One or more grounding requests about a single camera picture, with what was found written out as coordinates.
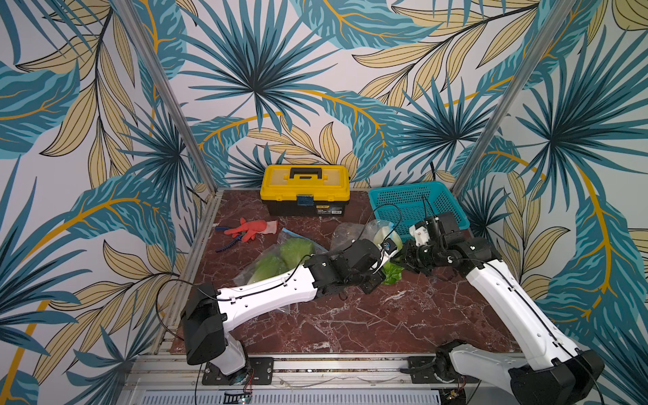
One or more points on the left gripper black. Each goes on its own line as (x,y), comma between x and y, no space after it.
(370,286)

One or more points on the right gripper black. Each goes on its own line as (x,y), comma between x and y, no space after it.
(420,254)

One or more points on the chinese cabbage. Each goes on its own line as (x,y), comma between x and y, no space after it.
(293,250)
(268,267)
(390,269)

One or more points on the clear zipper bag blue seal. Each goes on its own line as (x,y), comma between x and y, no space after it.
(243,277)

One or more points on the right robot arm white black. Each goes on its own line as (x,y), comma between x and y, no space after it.
(554,369)

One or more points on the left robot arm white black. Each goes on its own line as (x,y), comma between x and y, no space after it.
(210,315)

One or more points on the teal plastic basket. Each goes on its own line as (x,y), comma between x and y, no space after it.
(407,205)

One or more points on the yellow black toolbox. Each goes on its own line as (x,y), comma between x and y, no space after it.
(306,190)

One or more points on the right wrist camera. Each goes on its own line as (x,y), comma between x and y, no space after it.
(437,230)

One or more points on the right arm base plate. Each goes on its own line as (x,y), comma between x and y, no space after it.
(430,369)

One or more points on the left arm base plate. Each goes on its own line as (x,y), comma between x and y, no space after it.
(258,371)

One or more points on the front aluminium rail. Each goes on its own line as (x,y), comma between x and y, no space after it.
(300,379)

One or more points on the right aluminium frame post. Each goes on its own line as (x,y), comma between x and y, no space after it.
(545,36)

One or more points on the aluminium frame post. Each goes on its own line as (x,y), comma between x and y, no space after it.
(135,29)
(545,36)

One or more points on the left aluminium frame post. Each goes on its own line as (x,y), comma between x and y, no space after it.
(135,29)

